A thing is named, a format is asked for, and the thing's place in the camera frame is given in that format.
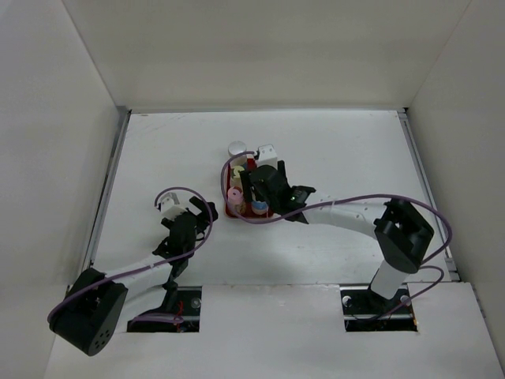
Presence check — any yellow lid jar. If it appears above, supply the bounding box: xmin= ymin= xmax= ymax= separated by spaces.
xmin=230 ymin=165 xmax=245 ymax=189

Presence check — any pink lid jar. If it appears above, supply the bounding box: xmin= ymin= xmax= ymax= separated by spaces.
xmin=227 ymin=186 xmax=246 ymax=215

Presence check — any silver lid blue label jar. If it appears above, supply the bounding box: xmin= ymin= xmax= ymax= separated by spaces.
xmin=251 ymin=201 xmax=269 ymax=216

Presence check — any white lid spice jar front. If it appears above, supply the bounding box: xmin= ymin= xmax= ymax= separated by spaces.
xmin=246 ymin=156 xmax=257 ymax=171

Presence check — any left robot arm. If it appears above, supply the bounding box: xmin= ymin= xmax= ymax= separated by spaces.
xmin=47 ymin=193 xmax=219 ymax=357

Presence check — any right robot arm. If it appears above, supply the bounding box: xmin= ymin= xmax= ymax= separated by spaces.
xmin=241 ymin=165 xmax=434 ymax=313

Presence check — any red rectangular tray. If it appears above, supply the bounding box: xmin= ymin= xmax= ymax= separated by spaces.
xmin=221 ymin=153 xmax=274 ymax=220

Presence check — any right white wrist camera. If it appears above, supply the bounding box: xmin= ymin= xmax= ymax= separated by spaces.
xmin=254 ymin=144 xmax=278 ymax=169

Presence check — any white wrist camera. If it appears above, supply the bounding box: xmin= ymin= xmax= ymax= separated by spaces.
xmin=254 ymin=144 xmax=278 ymax=169
xmin=155 ymin=191 xmax=186 ymax=221

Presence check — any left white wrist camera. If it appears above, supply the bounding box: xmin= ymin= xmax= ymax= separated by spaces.
xmin=155 ymin=191 xmax=186 ymax=221

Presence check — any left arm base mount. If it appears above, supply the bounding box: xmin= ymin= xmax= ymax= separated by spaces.
xmin=126 ymin=281 xmax=203 ymax=333

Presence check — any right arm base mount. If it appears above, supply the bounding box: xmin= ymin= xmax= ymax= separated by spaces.
xmin=340 ymin=287 xmax=417 ymax=332

